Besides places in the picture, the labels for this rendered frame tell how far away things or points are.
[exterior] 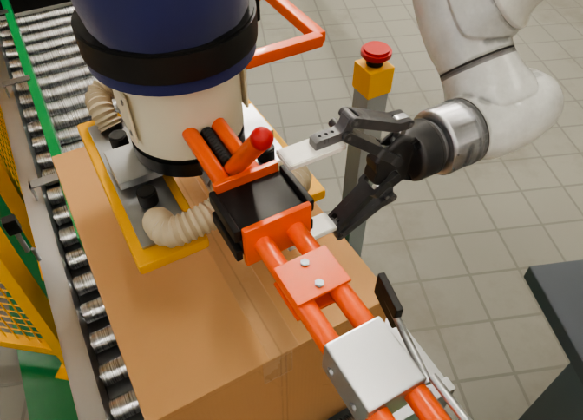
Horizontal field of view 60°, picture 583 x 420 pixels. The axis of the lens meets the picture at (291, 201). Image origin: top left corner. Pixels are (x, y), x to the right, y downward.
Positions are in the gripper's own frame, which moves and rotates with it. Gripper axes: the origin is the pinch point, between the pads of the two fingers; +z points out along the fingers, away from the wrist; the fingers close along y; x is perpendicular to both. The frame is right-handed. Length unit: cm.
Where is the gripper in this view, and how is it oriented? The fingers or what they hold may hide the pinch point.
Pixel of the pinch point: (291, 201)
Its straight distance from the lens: 58.1
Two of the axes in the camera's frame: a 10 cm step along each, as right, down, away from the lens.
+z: -8.7, 3.6, -3.4
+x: -4.9, -6.4, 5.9
